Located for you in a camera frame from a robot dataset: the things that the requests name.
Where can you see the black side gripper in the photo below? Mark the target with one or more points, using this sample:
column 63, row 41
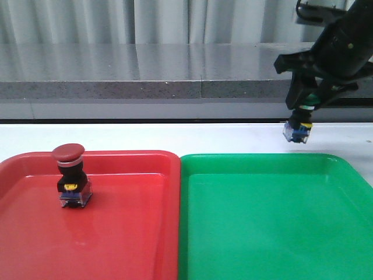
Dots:
column 341, row 55

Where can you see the green mushroom push button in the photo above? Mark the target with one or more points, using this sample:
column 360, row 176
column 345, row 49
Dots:
column 298, row 127

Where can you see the red mushroom push button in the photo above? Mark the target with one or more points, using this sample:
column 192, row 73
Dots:
column 74, row 187

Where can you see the green plastic tray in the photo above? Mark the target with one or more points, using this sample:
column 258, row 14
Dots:
column 274, row 216

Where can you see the red plastic tray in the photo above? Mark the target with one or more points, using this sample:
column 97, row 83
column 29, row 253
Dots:
column 127, row 230

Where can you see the grey stone counter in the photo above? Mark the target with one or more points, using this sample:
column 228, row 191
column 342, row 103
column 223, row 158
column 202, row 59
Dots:
column 132, row 83

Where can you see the white pleated curtain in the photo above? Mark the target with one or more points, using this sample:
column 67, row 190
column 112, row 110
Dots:
column 161, row 22

